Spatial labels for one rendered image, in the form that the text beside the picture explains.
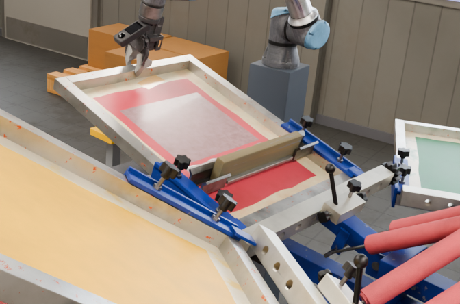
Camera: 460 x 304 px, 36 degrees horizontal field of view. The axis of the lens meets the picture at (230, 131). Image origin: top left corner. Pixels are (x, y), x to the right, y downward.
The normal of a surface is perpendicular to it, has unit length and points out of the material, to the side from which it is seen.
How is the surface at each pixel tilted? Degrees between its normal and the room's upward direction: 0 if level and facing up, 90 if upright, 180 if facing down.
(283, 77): 90
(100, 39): 90
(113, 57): 90
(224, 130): 15
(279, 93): 90
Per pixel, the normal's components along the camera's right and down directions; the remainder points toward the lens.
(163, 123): 0.28, -0.82
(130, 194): 0.31, 0.36
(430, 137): 0.09, -0.93
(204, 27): -0.52, 0.26
